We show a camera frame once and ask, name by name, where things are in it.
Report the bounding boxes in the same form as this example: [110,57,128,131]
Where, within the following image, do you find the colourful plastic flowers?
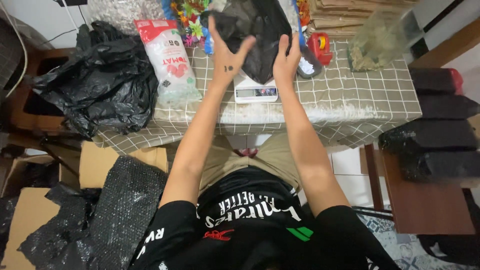
[161,0,214,55]

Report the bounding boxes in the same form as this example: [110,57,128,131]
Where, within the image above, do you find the black printed shirt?
[128,166,402,270]

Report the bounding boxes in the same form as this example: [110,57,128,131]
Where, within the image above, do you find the black wrapped parcel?
[378,119,479,154]
[398,150,480,185]
[409,67,464,95]
[417,94,480,121]

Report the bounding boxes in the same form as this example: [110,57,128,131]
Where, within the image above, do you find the brown wooden stool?
[359,143,478,236]

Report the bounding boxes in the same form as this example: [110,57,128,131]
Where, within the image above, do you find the brown wooden chair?
[7,47,81,133]

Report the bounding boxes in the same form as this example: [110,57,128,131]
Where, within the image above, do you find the clear bag of dry moss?
[346,7,424,73]

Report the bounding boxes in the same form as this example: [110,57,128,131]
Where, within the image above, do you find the white fertiliser bag red top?
[134,19,203,108]

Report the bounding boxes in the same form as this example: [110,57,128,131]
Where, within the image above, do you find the red tape dispenser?
[306,32,334,67]

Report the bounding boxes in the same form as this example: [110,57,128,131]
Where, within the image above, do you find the brown cardboard box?
[0,187,52,270]
[0,154,82,200]
[78,140,169,189]

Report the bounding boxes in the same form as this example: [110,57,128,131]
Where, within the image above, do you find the blue patterned rug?
[352,205,480,270]

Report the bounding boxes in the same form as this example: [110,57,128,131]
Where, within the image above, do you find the heap of black plastic bags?
[29,20,160,140]

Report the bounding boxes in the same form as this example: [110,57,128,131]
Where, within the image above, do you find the black plastic bag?
[200,0,293,85]

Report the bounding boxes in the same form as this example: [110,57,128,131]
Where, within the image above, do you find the white digital kitchen scale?
[233,69,279,104]

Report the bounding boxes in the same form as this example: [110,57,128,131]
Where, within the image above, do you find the khaki shorts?
[199,132,303,196]

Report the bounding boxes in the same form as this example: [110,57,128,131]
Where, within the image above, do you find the dark bowl with white contents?
[297,45,323,80]

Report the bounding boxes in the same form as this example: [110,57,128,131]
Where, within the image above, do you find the white cable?
[0,0,29,99]

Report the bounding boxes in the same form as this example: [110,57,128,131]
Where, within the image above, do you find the person's right hand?
[272,32,303,84]

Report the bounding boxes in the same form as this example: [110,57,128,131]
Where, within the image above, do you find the stack of brown cardboard sheets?
[307,0,419,39]

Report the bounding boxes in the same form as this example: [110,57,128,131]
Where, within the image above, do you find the clear bag of white pebbles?
[87,0,166,37]

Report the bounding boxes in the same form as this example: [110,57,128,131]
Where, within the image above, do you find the olive checked tablecloth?
[92,37,423,157]

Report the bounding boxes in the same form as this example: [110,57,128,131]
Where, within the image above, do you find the black bubble wrap sheet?
[18,155,168,270]

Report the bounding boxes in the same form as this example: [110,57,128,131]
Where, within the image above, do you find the person's left hand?
[208,15,257,89]

